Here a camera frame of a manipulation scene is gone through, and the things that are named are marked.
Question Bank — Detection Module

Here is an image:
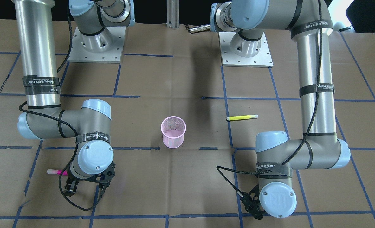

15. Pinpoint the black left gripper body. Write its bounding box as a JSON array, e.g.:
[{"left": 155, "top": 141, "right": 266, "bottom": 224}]
[{"left": 240, "top": 184, "right": 260, "bottom": 211}]

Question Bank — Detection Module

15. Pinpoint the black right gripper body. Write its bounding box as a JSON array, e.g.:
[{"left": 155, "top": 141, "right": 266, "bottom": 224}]
[{"left": 67, "top": 161, "right": 115, "bottom": 185}]

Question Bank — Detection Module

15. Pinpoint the pink pen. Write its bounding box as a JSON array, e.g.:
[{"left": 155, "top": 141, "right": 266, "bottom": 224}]
[{"left": 47, "top": 169, "right": 68, "bottom": 176}]

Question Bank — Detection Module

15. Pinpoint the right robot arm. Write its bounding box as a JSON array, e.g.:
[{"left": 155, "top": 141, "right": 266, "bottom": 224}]
[{"left": 14, "top": 0, "right": 115, "bottom": 199}]

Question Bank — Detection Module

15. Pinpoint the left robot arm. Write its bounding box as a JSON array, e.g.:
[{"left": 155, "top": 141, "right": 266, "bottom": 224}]
[{"left": 210, "top": 0, "right": 351, "bottom": 220}]

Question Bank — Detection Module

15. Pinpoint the pink mesh cup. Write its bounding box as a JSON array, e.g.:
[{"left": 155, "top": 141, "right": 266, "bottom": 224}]
[{"left": 161, "top": 116, "right": 186, "bottom": 148}]

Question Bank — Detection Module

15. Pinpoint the yellow pen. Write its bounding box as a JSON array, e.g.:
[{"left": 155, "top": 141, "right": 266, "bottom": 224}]
[{"left": 226, "top": 114, "right": 258, "bottom": 121}]

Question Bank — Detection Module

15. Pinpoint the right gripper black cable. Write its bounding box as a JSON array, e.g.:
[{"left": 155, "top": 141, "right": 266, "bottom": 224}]
[{"left": 18, "top": 6, "right": 107, "bottom": 212}]

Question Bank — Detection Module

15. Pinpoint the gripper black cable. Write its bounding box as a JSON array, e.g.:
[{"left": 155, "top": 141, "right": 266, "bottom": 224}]
[
  {"left": 216, "top": 0, "right": 324, "bottom": 198},
  {"left": 18, "top": 6, "right": 107, "bottom": 212}
]

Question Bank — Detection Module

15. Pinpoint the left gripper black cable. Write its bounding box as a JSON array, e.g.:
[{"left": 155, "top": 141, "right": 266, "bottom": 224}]
[{"left": 216, "top": 0, "right": 324, "bottom": 198}]

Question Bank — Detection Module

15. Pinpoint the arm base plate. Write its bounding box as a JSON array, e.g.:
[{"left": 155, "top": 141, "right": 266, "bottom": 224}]
[
  {"left": 218, "top": 32, "right": 274, "bottom": 67},
  {"left": 68, "top": 27, "right": 126, "bottom": 63}
]

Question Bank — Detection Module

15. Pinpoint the aluminium frame post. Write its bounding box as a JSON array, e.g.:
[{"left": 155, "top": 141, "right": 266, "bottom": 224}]
[{"left": 166, "top": 0, "right": 180, "bottom": 30}]

